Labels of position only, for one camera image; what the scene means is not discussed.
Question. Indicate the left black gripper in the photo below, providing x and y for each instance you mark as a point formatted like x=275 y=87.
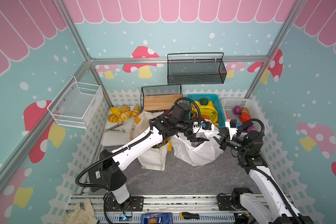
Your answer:
x=198 y=140

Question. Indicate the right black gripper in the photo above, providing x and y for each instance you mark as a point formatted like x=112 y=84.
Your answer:
x=224 y=140

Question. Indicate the white plastic grocery bag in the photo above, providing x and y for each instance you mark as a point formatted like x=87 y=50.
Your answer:
x=195 y=153

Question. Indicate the white canvas tote bag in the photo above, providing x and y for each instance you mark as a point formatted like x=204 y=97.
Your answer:
x=155 y=157

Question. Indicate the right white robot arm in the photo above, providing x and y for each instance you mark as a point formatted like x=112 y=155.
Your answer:
x=279 y=210

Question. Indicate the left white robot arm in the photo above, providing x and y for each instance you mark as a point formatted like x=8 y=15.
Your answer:
x=112 y=166

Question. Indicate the red tomato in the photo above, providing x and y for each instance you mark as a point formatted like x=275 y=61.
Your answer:
x=244 y=117

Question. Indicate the brown potato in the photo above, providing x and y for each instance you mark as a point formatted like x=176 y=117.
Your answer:
x=244 y=110

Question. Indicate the purple onion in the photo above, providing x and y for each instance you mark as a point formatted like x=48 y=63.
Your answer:
x=237 y=110

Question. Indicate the yellow banana bunch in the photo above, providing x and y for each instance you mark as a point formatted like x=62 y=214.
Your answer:
x=210 y=113

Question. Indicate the green avocado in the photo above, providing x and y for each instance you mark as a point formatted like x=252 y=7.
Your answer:
x=204 y=101

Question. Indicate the white plastic vegetable basket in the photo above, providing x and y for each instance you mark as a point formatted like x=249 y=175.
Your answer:
x=229 y=103

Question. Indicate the teal plastic fruit basket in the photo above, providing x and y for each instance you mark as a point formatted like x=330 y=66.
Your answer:
x=213 y=101

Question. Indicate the blue electronics box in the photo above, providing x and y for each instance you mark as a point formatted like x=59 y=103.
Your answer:
x=157 y=218

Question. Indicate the metal tongs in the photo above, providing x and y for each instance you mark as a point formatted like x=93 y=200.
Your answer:
x=115 y=128

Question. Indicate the striped bread roll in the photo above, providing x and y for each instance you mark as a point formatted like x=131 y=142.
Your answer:
x=115 y=111

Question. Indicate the beige cloth rag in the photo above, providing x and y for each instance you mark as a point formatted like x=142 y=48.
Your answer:
x=81 y=216

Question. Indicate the black wire snack shelf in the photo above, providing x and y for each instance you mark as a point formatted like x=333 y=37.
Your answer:
x=159 y=97

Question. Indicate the black mesh wall basket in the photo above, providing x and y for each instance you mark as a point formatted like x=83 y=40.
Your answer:
x=206 y=68

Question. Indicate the white wire wall basket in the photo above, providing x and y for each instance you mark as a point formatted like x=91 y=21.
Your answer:
x=76 y=104

